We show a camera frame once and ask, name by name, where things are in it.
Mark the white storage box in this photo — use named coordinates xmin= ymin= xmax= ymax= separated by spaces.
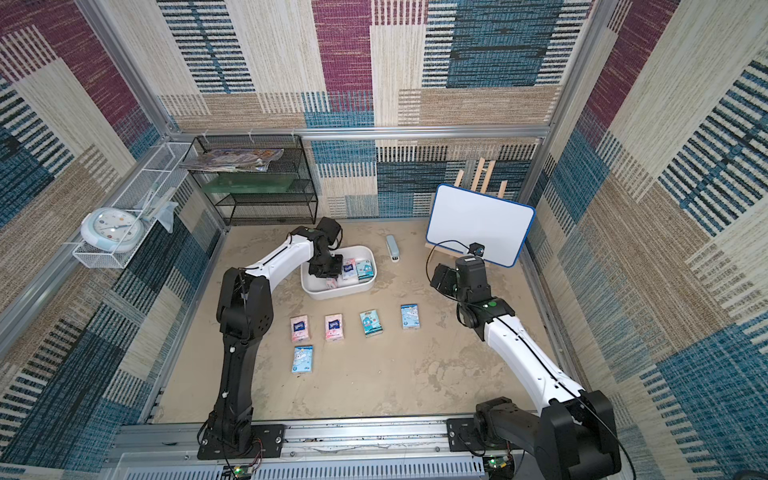
xmin=300 ymin=245 xmax=378 ymax=301

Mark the light blue unicorn tissue pack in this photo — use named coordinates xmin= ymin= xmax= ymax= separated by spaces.
xmin=400 ymin=304 xmax=421 ymax=330

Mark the pink Tempo tissue pack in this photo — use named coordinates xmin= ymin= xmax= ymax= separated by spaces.
xmin=290 ymin=315 xmax=311 ymax=343
xmin=324 ymin=314 xmax=344 ymax=342

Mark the teal cartoon tissue pack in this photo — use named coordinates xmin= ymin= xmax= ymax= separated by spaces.
xmin=360 ymin=310 xmax=383 ymax=337

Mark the blue white tissue pack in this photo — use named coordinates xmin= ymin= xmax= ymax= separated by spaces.
xmin=292 ymin=345 xmax=314 ymax=374

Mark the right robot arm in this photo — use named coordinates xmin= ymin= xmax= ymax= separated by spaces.
xmin=428 ymin=255 xmax=622 ymax=479

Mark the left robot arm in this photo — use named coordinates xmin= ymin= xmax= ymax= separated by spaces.
xmin=197 ymin=217 xmax=343 ymax=460

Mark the pink white tissue pack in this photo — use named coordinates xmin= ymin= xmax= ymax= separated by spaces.
xmin=341 ymin=258 xmax=359 ymax=282

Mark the green white tissue pack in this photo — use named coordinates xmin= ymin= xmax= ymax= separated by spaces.
xmin=356 ymin=259 xmax=375 ymax=282

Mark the blue framed whiteboard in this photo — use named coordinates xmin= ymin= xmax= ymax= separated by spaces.
xmin=426 ymin=184 xmax=536 ymax=268

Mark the green board on shelf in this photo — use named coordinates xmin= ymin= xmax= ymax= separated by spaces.
xmin=202 ymin=173 xmax=296 ymax=194

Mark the colourful magazine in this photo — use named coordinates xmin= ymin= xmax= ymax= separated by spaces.
xmin=179 ymin=148 xmax=284 ymax=173

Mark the round white clock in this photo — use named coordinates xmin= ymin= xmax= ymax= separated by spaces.
xmin=80 ymin=207 xmax=145 ymax=254

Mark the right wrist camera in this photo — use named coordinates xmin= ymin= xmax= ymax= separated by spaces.
xmin=468 ymin=242 xmax=485 ymax=258

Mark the black wire shelf rack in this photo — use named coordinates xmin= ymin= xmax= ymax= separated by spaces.
xmin=179 ymin=134 xmax=319 ymax=226

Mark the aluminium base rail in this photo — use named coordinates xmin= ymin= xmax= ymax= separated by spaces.
xmin=99 ymin=414 xmax=545 ymax=479

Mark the white wire basket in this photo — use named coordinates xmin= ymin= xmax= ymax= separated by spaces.
xmin=72 ymin=142 xmax=189 ymax=269

